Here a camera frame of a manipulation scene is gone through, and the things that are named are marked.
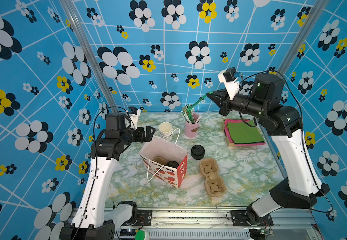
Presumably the green straw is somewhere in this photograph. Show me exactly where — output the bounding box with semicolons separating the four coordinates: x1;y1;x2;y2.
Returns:
188;93;208;110

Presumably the red white paper gift bag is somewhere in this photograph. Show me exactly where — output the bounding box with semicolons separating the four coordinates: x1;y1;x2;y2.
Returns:
139;137;188;189

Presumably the black cup lid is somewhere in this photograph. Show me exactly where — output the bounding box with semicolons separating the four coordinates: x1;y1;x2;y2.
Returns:
166;161;179;169

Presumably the brown pulp cup carrier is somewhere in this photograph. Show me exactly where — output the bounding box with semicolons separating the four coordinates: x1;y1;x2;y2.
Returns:
199;158;227;198

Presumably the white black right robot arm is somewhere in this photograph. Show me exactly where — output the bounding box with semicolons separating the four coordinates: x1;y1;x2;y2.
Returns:
207;68;330;226

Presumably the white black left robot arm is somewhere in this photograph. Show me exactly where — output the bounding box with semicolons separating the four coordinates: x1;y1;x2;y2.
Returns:
59;107;155;240

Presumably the stack of white paper cups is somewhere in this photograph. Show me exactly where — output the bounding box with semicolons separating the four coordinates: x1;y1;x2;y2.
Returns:
158;122;173;142

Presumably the brown cardboard box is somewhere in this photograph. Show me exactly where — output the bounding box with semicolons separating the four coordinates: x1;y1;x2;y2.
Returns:
225;138;236;148

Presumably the pink straw holder cup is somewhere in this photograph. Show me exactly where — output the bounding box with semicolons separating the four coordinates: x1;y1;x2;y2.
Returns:
184;113;200;139

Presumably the green push button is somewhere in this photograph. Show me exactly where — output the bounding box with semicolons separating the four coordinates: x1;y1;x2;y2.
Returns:
134;229;150;240

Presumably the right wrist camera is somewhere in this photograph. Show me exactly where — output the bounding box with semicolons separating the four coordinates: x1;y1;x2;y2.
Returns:
217;67;240;101

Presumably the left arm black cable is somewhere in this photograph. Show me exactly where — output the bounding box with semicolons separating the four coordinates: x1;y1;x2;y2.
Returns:
71;105;135;240

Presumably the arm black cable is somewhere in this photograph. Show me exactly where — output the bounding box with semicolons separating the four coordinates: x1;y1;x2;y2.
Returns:
71;105;135;240
239;70;333;214

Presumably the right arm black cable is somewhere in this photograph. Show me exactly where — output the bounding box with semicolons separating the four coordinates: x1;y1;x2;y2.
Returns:
239;70;333;214

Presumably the right aluminium frame post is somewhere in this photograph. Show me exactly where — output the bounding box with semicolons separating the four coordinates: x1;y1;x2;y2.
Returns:
255;0;330;116

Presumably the aluminium frame post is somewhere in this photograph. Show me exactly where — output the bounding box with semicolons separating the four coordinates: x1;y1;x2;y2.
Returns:
60;0;116;107
255;0;330;116

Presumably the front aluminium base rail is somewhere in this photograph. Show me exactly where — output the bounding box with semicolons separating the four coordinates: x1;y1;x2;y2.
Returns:
104;207;323;240

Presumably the left aluminium frame post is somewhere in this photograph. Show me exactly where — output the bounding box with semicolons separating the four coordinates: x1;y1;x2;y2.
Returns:
60;0;116;107

